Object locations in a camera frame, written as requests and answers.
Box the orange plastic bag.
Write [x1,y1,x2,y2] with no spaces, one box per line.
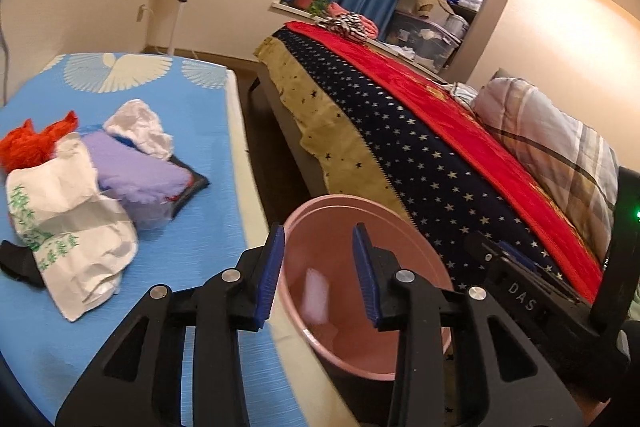
[0,110,78,174]

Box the black cloth item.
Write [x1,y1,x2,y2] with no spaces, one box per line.
[0,241,44,288]

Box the plaid pillow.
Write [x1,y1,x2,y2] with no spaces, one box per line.
[473,77,618,262]

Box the grey wall cable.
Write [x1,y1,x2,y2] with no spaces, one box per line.
[0,26,11,105]

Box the pink clothing pile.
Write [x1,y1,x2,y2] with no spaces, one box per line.
[326,2,378,39]

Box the clear plastic storage box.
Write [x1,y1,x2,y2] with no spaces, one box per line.
[384,11,461,74]

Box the wooden bookshelf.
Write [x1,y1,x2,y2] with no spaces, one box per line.
[440,0,508,83]

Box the purple foam net sleeve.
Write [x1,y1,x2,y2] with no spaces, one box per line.
[80,130,194,228]

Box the beige jacket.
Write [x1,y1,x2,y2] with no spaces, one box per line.
[396,0,454,24]

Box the navy star bed sheet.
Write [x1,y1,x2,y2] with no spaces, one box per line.
[255,27,563,289]

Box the black snack wrapper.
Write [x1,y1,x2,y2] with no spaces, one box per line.
[106,133,211,220]

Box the crumpled white tissue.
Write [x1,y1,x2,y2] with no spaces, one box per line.
[102,98,174,160]

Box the red blanket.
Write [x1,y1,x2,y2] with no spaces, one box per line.
[282,22,602,301]

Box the zebra pattern cloth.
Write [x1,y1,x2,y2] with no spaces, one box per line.
[314,15,374,43]

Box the blue crane pattern cloth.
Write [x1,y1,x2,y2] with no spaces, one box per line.
[0,51,306,426]

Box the pink plastic trash bin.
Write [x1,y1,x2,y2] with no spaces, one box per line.
[279,194,452,381]

